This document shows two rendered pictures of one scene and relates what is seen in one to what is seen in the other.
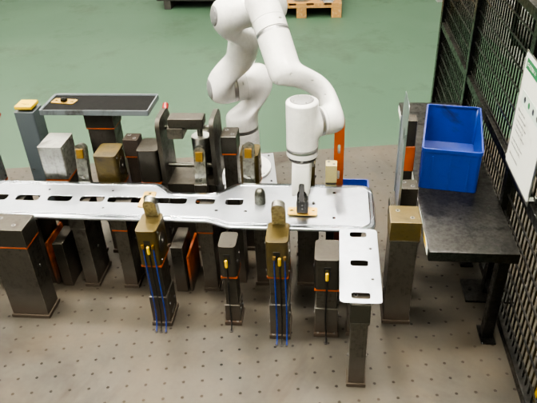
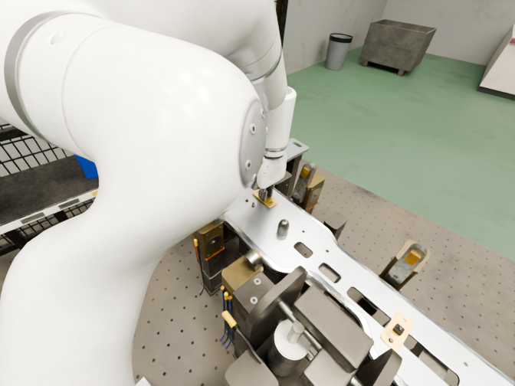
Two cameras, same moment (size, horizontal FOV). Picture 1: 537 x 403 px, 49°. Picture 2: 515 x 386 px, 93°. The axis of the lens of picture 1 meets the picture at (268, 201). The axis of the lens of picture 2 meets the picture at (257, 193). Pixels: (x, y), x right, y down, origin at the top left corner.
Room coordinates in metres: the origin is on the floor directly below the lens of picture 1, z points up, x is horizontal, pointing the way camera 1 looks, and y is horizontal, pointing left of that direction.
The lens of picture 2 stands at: (1.85, 0.22, 1.55)
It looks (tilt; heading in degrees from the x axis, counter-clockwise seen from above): 43 degrees down; 217
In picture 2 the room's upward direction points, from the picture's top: 5 degrees clockwise
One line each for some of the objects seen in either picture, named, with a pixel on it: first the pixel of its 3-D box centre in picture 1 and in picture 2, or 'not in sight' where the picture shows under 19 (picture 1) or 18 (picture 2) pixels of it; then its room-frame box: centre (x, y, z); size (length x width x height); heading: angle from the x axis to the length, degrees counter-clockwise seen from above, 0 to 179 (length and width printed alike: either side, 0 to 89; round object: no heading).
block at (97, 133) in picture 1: (113, 164); not in sight; (1.86, 0.55, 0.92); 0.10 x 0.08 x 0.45; 83
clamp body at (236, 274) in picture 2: (253, 197); (236, 309); (1.66, 0.05, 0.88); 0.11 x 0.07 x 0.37; 173
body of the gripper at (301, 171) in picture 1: (302, 170); (269, 164); (1.39, -0.10, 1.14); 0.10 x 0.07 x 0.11; 173
